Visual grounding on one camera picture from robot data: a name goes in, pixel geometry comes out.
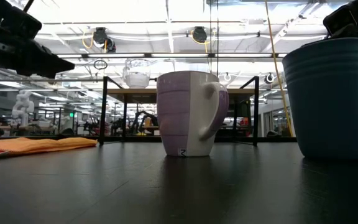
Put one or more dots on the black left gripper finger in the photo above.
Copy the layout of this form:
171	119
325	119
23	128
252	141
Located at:
51	67

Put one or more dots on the small clear glass cup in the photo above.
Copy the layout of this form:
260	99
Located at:
136	77

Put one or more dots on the blue plastic cup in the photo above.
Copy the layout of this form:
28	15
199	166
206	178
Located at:
328	99

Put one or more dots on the purple and white mug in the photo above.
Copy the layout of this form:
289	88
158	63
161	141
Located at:
182	115

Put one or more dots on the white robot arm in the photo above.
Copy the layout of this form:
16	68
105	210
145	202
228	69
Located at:
23	107

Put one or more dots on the yellow cloth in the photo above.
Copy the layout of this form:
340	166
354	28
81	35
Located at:
36	144

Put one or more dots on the wooden shelf with black frame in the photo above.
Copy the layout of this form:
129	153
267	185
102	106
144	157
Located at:
141	93

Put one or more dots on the black table frame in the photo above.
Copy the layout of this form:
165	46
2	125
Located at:
275	139

